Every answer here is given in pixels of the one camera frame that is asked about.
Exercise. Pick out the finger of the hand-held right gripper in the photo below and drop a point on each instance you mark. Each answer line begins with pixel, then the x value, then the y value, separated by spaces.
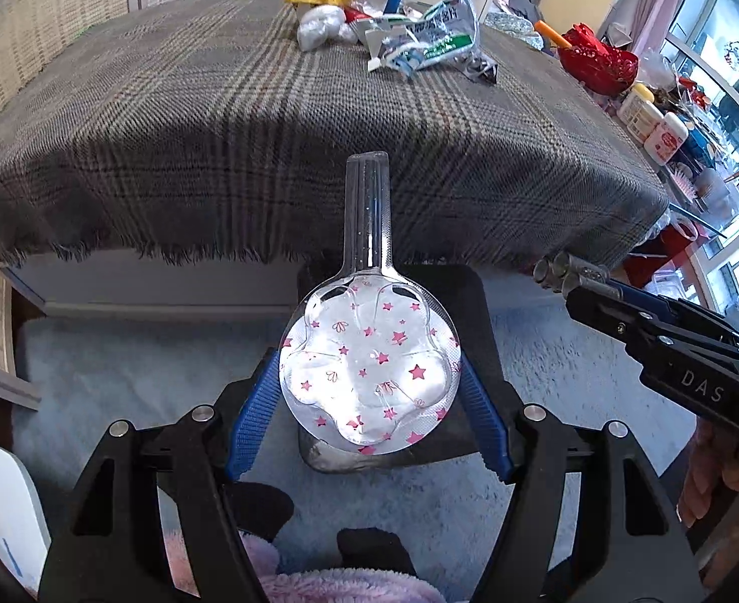
pixel 608 323
pixel 642 306

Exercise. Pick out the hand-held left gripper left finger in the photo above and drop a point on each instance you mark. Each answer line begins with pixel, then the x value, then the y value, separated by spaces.
pixel 253 414

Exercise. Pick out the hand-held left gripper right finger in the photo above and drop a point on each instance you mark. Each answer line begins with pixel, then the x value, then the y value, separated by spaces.
pixel 482 414

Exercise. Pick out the black trash bin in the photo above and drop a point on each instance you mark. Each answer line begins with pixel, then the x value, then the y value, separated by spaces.
pixel 473 308

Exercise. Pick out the clear star-print plastic blister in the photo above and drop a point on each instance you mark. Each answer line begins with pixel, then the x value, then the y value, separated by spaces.
pixel 369 364

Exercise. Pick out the white green medicine packet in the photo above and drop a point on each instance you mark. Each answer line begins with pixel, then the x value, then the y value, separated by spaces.
pixel 435 28

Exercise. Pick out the person's right hand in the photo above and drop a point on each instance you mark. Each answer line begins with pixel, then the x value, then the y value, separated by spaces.
pixel 711 480

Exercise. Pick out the red plastic bag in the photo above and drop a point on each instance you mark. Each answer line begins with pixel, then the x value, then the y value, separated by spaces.
pixel 655 251

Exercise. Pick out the black sock foot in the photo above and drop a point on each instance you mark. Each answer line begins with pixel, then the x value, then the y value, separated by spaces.
pixel 262 509
pixel 375 553

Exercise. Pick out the light blue fluffy rug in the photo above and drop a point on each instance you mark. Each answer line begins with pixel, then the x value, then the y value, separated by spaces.
pixel 124 389

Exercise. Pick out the white bottle pink label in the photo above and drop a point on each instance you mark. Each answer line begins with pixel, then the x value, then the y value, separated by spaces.
pixel 665 141

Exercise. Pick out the pink fuzzy garment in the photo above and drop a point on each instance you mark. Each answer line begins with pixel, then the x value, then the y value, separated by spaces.
pixel 344 581

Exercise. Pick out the cream bottle yellow cap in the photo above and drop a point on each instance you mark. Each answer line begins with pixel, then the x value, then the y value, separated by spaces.
pixel 638 113

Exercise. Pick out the white plastic board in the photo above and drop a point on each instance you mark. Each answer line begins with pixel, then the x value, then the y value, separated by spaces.
pixel 2 502

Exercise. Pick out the dark clear wrapper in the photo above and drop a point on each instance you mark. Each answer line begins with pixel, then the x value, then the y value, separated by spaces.
pixel 482 69

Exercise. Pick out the grey plaid tablecloth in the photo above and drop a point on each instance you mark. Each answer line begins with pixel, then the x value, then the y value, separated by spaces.
pixel 187 138

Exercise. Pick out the orange stick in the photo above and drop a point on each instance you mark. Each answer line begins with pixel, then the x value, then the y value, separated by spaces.
pixel 551 33

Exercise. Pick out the silver glitter pouch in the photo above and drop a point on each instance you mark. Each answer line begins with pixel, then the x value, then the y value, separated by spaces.
pixel 513 30

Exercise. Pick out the pink curtain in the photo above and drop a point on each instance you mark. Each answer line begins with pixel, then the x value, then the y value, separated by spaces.
pixel 661 0

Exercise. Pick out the white crumpled plastic bag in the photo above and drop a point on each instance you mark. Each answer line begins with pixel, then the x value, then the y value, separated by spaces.
pixel 319 25

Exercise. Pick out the beige woven panel doors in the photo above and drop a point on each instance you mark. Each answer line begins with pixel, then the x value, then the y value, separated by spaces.
pixel 49 19

